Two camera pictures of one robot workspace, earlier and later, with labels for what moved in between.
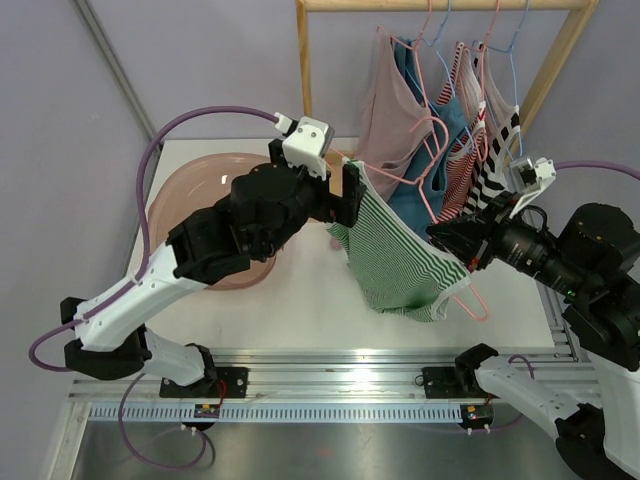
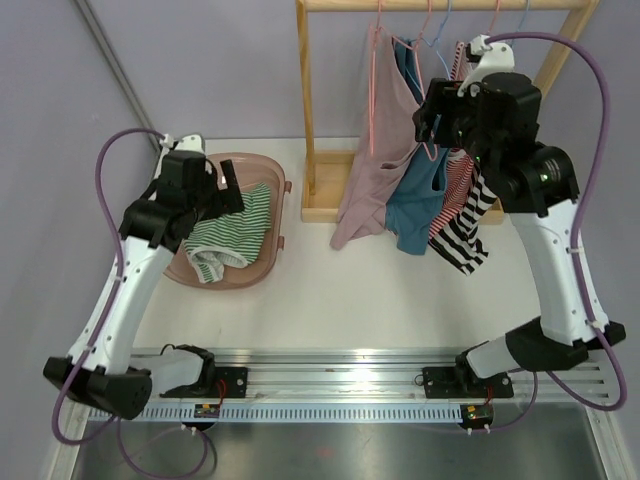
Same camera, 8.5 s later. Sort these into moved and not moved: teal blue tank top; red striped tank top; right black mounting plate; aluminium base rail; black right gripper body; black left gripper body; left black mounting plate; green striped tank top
Moved: black left gripper body; green striped tank top; black right gripper body
Not moved: red striped tank top; left black mounting plate; teal blue tank top; right black mounting plate; aluminium base rail
